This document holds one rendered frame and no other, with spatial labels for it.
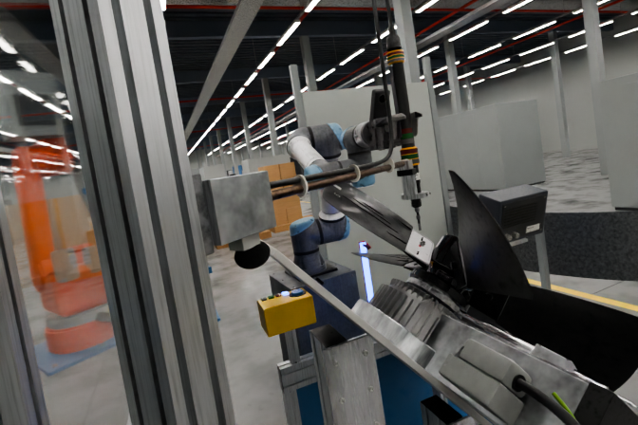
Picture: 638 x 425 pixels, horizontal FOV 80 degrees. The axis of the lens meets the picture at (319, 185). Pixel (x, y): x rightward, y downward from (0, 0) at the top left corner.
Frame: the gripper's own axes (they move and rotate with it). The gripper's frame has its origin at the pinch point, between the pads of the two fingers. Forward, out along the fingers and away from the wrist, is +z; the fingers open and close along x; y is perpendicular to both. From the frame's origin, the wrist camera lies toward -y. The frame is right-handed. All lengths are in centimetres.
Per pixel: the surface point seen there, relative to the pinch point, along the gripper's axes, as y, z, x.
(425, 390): 97, -39, -18
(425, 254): 32.9, 5.7, 5.3
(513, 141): 28, -658, -769
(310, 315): 55, -34, 23
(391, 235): 27.1, 4.0, 12.4
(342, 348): 42, 15, 33
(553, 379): 44, 40, 11
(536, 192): 33, -33, -77
